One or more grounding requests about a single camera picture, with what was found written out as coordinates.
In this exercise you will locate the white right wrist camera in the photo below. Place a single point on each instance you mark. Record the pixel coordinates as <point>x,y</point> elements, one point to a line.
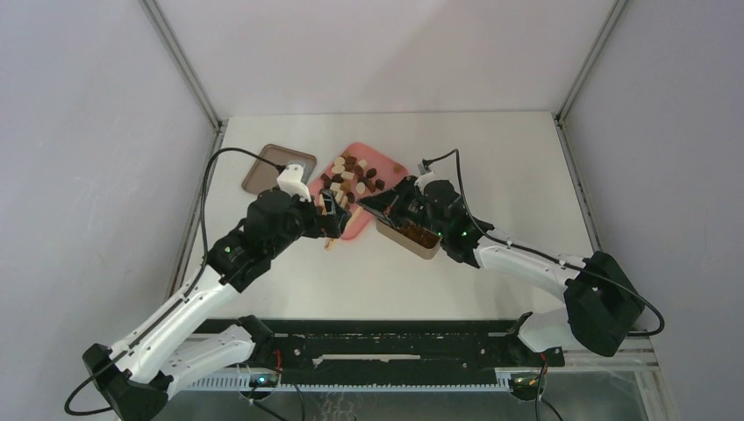
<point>429,174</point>

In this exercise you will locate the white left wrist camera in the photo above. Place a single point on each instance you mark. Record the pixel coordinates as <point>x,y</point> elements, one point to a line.
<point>290,181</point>

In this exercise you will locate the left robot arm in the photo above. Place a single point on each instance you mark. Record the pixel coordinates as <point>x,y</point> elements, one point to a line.
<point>139,374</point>

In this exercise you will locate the gold chocolate box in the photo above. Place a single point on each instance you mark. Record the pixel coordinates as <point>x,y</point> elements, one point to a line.
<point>415,237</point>

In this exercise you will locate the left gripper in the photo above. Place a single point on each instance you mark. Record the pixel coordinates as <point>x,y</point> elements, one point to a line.
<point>329,225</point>

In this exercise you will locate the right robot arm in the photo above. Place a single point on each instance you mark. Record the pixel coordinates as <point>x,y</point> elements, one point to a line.
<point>600,305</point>

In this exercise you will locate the pink plastic tray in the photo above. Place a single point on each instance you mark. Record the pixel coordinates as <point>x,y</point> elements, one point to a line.
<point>358,171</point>

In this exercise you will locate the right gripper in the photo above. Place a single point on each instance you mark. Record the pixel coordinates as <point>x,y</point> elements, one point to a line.
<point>392,201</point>

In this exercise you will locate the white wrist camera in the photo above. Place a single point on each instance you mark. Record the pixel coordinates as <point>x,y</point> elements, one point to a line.
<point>290,181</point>
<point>429,174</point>

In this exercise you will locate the brown box lid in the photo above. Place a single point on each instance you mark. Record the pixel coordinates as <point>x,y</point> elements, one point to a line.
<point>262,176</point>

